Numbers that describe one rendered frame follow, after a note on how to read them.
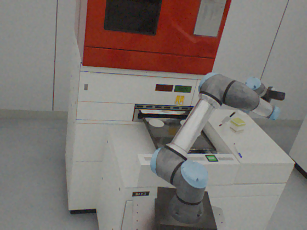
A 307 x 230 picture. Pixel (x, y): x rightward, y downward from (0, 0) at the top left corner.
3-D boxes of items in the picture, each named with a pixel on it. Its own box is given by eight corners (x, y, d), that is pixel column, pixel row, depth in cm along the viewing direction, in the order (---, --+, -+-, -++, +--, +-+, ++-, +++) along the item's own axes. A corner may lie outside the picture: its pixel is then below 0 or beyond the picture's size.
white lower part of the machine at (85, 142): (63, 161, 315) (69, 79, 277) (149, 161, 340) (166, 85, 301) (67, 219, 256) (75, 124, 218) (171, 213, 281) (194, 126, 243)
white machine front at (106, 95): (75, 121, 220) (80, 62, 201) (192, 124, 245) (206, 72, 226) (75, 123, 218) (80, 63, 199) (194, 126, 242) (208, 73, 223)
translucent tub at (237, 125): (227, 127, 217) (229, 118, 214) (235, 126, 221) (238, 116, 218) (235, 133, 212) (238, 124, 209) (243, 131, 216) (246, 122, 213)
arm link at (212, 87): (168, 183, 142) (237, 75, 149) (142, 166, 150) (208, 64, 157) (178, 189, 152) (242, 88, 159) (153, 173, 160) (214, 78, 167)
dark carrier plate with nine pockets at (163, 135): (144, 118, 224) (144, 117, 224) (193, 120, 234) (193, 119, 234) (158, 148, 195) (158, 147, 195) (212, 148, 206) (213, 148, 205)
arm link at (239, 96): (257, 87, 142) (284, 105, 182) (233, 78, 148) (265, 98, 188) (244, 113, 143) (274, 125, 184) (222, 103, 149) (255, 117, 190)
